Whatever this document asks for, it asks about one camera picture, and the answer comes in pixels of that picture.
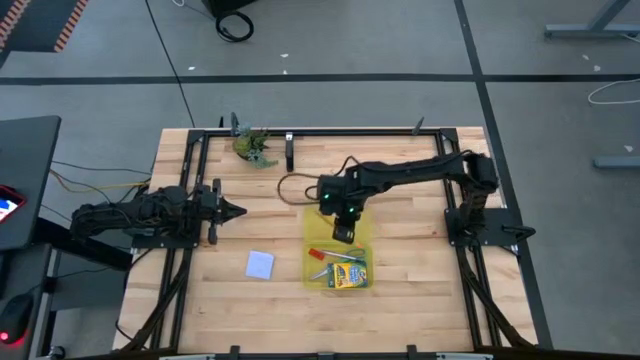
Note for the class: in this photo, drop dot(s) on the small red eraser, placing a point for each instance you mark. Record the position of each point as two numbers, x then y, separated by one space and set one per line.
316 253

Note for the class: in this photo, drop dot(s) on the white notepad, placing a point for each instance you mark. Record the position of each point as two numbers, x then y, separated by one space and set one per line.
260 265

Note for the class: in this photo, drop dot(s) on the black computer mouse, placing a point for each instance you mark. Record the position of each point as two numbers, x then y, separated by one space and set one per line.
15 317

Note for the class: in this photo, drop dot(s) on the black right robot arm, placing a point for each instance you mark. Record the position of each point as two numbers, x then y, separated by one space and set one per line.
415 171

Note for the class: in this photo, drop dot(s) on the small green potted plant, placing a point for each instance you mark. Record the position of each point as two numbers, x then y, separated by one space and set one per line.
251 146

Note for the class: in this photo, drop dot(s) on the black desk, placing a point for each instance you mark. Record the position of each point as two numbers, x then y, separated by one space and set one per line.
30 170

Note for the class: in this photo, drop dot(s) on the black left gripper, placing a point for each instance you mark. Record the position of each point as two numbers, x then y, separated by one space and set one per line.
214 234

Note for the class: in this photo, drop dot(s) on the black bracket post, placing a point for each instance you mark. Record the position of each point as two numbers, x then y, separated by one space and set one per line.
289 155

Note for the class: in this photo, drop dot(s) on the grey table foot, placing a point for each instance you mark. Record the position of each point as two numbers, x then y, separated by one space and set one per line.
617 162
595 31

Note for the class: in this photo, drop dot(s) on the translucent yellow-green plastic bin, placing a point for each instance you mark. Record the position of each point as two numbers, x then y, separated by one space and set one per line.
315 225

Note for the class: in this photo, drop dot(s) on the phone with red case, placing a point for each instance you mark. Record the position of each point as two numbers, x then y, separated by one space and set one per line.
9 204

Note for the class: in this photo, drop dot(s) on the yellow green crayon box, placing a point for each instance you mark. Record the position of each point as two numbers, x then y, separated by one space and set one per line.
348 276

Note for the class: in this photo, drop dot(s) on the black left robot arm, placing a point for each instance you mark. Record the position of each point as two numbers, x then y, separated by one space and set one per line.
125 215

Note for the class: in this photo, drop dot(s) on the black aluminium table frame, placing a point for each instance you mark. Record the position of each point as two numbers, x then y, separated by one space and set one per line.
320 132

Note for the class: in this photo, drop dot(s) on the black orange striped mat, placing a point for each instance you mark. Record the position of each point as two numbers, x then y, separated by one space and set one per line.
45 25

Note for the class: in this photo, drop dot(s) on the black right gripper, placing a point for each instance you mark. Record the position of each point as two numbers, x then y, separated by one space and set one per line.
340 195

